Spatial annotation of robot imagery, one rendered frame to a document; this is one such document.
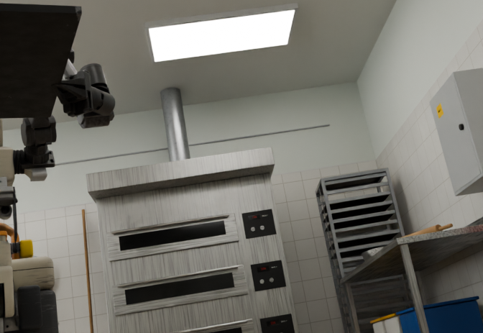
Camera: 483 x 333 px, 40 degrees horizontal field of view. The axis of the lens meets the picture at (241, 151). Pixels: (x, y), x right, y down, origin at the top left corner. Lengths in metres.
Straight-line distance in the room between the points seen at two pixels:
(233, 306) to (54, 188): 2.39
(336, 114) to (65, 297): 3.29
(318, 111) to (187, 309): 2.70
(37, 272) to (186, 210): 3.21
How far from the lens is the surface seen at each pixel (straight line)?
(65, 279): 6.73
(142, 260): 5.61
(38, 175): 2.40
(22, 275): 2.58
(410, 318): 4.69
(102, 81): 1.71
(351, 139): 7.06
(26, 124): 2.31
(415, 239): 4.17
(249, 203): 5.68
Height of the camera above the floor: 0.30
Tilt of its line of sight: 18 degrees up
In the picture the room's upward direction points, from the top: 10 degrees counter-clockwise
